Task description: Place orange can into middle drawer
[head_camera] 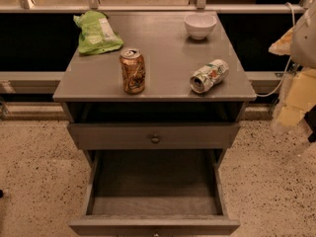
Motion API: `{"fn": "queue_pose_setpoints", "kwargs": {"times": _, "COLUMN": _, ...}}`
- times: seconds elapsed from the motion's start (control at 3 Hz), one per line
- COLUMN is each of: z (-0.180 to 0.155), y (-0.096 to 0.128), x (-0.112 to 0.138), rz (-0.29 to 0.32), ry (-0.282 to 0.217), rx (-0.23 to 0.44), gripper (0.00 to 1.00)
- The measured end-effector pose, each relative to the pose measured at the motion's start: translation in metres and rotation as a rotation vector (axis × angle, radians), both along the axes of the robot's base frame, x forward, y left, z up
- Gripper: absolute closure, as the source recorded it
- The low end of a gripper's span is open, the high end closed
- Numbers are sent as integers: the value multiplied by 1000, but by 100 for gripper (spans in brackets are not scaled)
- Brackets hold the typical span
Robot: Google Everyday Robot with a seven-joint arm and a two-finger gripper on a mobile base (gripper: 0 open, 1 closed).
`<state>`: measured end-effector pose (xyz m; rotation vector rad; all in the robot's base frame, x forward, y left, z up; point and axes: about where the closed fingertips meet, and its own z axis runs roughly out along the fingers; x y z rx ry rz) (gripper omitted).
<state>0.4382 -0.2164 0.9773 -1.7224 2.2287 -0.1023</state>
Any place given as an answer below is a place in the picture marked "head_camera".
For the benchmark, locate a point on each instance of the open grey lower drawer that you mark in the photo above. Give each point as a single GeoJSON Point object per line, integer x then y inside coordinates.
{"type": "Point", "coordinates": [154, 193]}

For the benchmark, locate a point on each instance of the white ceramic bowl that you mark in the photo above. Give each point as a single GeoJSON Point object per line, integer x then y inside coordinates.
{"type": "Point", "coordinates": [199, 25]}

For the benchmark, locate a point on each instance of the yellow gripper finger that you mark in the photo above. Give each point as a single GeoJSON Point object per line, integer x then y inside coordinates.
{"type": "Point", "coordinates": [296, 98]}
{"type": "Point", "coordinates": [282, 45]}

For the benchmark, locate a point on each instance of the grey wooden drawer cabinet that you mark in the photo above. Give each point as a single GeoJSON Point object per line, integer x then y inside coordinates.
{"type": "Point", "coordinates": [91, 89]}

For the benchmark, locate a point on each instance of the green chip bag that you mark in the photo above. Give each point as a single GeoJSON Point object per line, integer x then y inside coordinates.
{"type": "Point", "coordinates": [97, 35]}

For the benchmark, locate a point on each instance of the white green crushed can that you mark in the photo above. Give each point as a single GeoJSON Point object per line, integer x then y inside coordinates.
{"type": "Point", "coordinates": [209, 75]}

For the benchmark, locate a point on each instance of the orange soda can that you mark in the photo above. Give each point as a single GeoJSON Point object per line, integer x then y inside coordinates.
{"type": "Point", "coordinates": [133, 70]}

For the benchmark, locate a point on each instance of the grey top drawer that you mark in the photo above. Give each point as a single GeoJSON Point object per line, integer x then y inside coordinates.
{"type": "Point", "coordinates": [105, 136]}

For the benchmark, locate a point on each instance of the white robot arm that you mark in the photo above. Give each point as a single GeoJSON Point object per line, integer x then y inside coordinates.
{"type": "Point", "coordinates": [303, 45]}

